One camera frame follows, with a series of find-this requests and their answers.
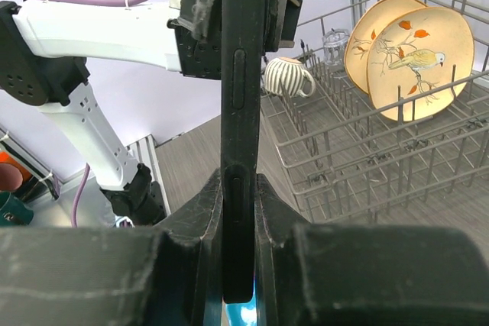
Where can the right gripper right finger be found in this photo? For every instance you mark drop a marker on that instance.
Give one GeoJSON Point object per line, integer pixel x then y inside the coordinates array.
{"type": "Point", "coordinates": [340, 274]}

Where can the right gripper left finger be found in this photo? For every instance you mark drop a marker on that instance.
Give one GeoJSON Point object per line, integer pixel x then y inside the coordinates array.
{"type": "Point", "coordinates": [168, 274]}

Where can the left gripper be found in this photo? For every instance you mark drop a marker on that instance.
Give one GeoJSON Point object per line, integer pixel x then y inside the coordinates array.
{"type": "Point", "coordinates": [198, 32]}

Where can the black smartphone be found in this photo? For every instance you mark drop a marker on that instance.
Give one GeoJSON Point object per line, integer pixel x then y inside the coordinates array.
{"type": "Point", "coordinates": [242, 45]}

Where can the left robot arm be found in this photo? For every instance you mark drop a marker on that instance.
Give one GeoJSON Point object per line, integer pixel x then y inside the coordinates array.
{"type": "Point", "coordinates": [45, 45]}

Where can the clear drinking glass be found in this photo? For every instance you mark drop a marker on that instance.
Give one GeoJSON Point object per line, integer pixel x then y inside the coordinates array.
{"type": "Point", "coordinates": [334, 46]}

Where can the beige bird plate rear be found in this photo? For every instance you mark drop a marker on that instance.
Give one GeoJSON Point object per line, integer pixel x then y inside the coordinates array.
{"type": "Point", "coordinates": [375, 19]}

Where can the beige bird plate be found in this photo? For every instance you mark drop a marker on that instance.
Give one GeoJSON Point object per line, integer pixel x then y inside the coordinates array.
{"type": "Point", "coordinates": [375, 19]}
{"type": "Point", "coordinates": [418, 63]}

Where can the striped ceramic mug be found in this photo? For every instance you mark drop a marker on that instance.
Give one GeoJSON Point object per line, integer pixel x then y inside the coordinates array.
{"type": "Point", "coordinates": [283, 75]}

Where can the beige bird plate front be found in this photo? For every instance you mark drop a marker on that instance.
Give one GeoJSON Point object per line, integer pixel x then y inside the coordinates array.
{"type": "Point", "coordinates": [418, 63]}

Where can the grey wire dish rack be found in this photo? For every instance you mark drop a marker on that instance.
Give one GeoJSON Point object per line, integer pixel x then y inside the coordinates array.
{"type": "Point", "coordinates": [342, 160]}

